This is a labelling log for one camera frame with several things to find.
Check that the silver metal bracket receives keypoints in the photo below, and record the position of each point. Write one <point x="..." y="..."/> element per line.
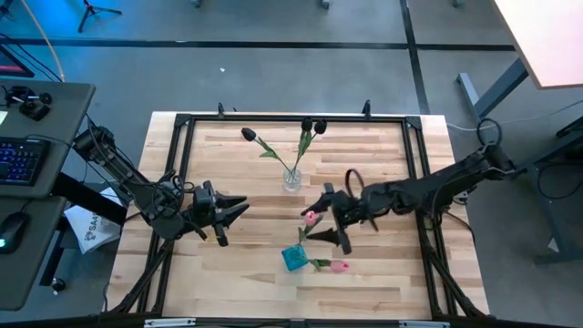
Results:
<point x="169" y="323"/>
<point x="423" y="324"/>

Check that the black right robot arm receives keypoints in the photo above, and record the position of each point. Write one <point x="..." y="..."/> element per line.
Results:
<point x="432" y="189"/>

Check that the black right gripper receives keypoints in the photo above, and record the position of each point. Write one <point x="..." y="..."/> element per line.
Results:
<point x="348" y="209"/>

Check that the pink artificial tulip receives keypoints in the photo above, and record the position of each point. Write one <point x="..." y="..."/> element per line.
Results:
<point x="339" y="267"/>
<point x="311" y="218"/>

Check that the black round knob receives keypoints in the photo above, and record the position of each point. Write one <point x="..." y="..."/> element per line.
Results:
<point x="58" y="285"/>

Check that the black aluminium table frame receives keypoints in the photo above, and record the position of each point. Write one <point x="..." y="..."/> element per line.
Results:
<point x="296" y="118"/>

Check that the black artificial tulip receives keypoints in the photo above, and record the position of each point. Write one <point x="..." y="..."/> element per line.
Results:
<point x="248" y="134"/>
<point x="320" y="126"/>
<point x="307" y="124"/>

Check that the backlit black keyboard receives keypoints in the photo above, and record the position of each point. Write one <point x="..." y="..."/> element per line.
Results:
<point x="23" y="161"/>

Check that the dark computer monitor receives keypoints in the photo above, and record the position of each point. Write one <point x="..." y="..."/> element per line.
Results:
<point x="11" y="66"/>

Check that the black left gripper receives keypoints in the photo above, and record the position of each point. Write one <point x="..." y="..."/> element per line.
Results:
<point x="207" y="209"/>

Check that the white printed paper bag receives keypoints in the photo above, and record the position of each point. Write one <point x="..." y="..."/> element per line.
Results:
<point x="93" y="232"/>

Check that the grey desk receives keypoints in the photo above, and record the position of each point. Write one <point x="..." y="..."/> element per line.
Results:
<point x="64" y="118"/>

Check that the black equipment stand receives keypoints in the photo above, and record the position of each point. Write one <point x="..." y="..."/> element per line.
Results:
<point x="571" y="134"/>

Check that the clear glass vase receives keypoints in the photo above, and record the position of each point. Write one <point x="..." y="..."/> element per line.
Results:
<point x="292" y="180"/>

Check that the blue cut-glass vase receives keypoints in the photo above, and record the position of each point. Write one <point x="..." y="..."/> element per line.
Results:
<point x="291" y="259"/>

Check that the white table top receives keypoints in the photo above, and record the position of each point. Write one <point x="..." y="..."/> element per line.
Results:
<point x="546" y="36"/>

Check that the black table clamp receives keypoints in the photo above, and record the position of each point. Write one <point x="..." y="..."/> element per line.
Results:
<point x="366" y="108"/>
<point x="221" y="110"/>

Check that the black clamp device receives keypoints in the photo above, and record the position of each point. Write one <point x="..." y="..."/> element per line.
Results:
<point x="34" y="110"/>

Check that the black tripod stand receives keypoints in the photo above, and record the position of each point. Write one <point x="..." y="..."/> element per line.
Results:
<point x="84" y="18"/>

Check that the black slanted bar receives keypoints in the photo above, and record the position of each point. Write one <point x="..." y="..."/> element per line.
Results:
<point x="86" y="196"/>

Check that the grey table leg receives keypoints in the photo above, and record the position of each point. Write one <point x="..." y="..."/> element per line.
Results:
<point x="478" y="116"/>

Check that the black computer mouse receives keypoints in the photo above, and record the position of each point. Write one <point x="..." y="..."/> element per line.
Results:
<point x="13" y="228"/>

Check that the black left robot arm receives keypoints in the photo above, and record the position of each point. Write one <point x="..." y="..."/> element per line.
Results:
<point x="150" y="200"/>

